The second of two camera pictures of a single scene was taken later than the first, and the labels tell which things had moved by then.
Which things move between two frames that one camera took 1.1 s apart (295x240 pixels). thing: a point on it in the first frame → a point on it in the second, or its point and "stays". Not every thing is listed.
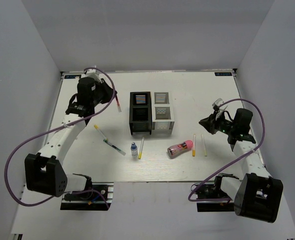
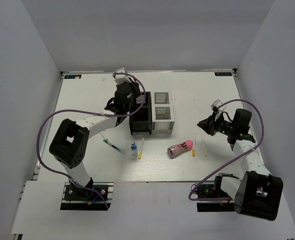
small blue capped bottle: x=134 y=150 stays
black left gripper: x=108 y=90 → x=135 y=87
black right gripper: x=210 y=123 stays
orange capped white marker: x=194 y=145 stays
